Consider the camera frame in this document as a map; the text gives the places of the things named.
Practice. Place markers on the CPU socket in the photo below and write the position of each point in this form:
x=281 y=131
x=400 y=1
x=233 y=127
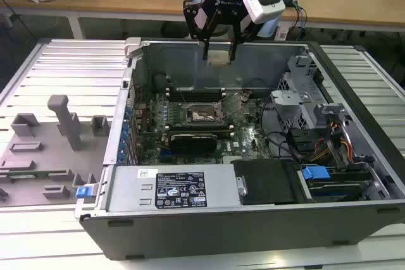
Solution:
x=202 y=115

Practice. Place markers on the silver CPU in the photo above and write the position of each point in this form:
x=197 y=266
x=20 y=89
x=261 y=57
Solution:
x=218 y=58

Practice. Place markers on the green RAM stick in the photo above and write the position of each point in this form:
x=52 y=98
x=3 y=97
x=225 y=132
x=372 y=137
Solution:
x=28 y=175

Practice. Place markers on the grey metal bracket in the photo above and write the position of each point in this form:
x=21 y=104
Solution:
x=327 y=113

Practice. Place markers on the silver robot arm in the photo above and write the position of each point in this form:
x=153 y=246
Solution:
x=269 y=28

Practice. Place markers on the green motherboard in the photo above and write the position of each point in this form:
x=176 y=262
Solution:
x=240 y=137

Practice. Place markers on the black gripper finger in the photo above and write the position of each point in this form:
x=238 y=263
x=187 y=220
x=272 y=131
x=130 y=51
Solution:
x=233 y=52
x=193 y=20

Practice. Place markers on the blue case latch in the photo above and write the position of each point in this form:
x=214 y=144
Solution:
x=82 y=192

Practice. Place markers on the black round component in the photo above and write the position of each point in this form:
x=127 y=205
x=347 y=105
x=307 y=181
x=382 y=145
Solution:
x=159 y=81

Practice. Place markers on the round coin battery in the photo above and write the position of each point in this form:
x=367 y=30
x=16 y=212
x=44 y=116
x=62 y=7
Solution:
x=246 y=95

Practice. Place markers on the black open PC case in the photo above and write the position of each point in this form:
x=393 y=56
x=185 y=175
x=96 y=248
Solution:
x=190 y=235

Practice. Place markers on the black RAM stick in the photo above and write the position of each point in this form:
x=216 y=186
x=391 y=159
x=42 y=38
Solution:
x=196 y=91
x=199 y=128

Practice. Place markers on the grey parts rack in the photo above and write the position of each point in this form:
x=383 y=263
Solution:
x=41 y=137

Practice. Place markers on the metal drive cage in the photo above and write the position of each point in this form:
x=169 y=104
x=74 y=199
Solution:
x=292 y=105

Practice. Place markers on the white power adapter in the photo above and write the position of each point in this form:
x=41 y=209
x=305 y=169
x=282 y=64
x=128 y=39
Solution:
x=283 y=33

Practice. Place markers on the grey power supply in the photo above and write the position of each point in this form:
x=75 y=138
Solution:
x=126 y=187

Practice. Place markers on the hard disk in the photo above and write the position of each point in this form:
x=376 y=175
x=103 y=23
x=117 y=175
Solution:
x=338 y=189

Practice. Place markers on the blue expansion slot clip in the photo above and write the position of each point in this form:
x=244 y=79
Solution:
x=121 y=157
x=128 y=112
x=124 y=139
x=126 y=129
x=122 y=148

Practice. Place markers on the metal locking lever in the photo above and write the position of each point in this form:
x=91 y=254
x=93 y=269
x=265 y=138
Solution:
x=182 y=95
x=205 y=119

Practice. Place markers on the wooden desk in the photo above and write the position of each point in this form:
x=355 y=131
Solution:
x=126 y=1

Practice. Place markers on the black disk bay cover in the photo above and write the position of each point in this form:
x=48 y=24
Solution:
x=265 y=181

